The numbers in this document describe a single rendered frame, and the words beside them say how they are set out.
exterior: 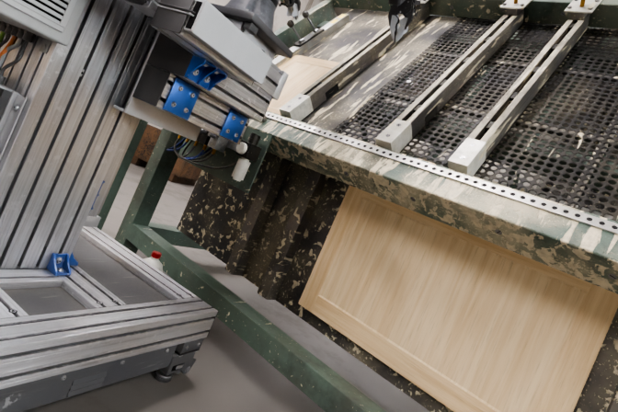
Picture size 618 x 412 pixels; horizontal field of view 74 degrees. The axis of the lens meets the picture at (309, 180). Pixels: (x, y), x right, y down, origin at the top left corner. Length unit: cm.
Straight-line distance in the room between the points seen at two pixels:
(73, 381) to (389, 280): 96
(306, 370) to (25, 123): 102
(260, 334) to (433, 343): 57
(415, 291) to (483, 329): 23
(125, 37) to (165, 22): 25
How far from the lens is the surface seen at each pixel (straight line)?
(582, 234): 116
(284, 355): 146
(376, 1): 260
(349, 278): 157
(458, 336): 143
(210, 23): 91
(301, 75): 202
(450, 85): 166
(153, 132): 580
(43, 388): 107
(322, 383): 139
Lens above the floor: 70
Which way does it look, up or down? level
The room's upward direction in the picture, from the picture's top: 23 degrees clockwise
